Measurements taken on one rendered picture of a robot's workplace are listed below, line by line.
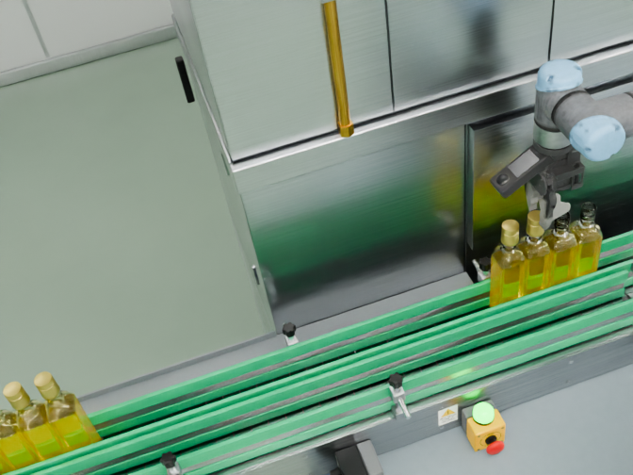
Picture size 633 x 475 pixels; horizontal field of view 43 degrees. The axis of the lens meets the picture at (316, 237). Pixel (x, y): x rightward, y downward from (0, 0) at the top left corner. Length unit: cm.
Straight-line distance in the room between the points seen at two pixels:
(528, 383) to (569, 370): 10
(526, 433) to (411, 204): 55
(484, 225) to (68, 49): 328
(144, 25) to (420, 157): 320
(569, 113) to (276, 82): 50
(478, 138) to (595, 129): 33
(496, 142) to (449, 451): 66
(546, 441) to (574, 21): 86
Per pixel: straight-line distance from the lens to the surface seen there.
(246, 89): 143
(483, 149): 167
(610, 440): 187
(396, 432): 177
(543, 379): 185
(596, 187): 192
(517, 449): 184
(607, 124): 139
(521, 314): 179
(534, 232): 170
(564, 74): 146
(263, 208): 160
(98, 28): 467
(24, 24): 464
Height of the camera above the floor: 234
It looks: 45 degrees down
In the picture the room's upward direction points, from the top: 10 degrees counter-clockwise
